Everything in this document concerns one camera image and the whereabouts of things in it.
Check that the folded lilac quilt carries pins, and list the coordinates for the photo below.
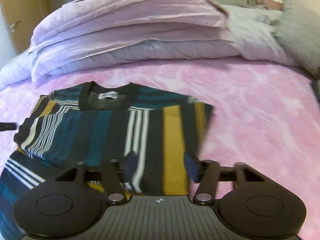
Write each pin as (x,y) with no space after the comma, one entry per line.
(84,28)

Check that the silver door handle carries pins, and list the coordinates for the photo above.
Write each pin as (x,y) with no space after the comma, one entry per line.
(13,26)

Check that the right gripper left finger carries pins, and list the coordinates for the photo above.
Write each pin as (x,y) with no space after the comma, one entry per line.
(129,167)

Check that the pink rose bedspread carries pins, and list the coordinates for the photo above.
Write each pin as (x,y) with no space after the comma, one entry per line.
(265,114)

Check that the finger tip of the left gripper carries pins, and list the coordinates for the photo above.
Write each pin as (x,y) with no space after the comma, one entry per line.
(8,126)

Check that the brown wooden door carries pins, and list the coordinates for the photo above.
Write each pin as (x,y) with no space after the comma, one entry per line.
(30,13)

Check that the striped teal knit sweater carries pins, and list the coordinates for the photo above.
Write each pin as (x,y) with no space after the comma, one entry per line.
(91,124)

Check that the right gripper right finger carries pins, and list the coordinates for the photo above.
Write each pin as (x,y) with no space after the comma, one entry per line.
(192,167)

